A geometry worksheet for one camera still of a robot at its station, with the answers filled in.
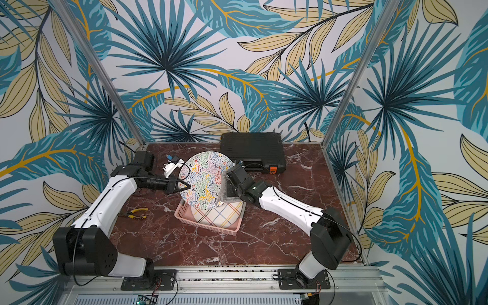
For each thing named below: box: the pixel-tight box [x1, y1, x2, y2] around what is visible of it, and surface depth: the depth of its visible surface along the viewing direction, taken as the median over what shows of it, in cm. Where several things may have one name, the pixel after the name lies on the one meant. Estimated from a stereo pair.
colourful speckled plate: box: [178, 151, 233, 211], surface depth 80 cm
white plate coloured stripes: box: [190, 200, 244, 229], surface depth 90 cm
